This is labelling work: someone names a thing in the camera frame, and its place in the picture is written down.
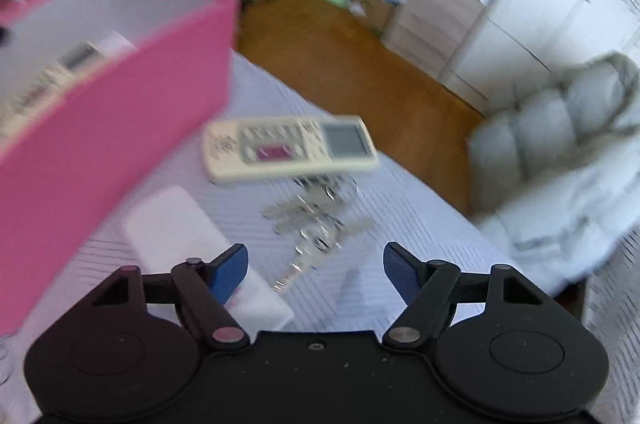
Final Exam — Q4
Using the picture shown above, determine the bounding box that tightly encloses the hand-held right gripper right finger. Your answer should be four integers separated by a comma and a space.
382, 241, 545, 348

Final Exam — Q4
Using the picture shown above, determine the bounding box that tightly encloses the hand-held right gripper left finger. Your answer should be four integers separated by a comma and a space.
92, 243, 251, 352

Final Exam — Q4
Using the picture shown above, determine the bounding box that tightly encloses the white oblong case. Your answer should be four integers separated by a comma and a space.
120, 184, 296, 333

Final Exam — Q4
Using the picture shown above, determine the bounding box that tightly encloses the bunch of metal keys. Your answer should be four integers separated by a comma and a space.
262, 177, 376, 293

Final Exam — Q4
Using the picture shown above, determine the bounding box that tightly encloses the small cream remote control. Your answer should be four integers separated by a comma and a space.
202, 115, 381, 186

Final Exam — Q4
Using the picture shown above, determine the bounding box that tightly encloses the pink cardboard box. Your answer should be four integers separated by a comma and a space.
0, 0, 239, 335

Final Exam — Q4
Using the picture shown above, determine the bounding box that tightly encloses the large cream remote control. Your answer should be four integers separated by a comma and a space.
0, 42, 109, 141

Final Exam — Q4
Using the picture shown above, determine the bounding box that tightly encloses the grey puffer jacket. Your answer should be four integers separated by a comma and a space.
467, 51, 640, 296

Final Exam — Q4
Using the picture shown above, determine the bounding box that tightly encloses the light wooden wardrobe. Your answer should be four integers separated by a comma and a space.
445, 0, 640, 115

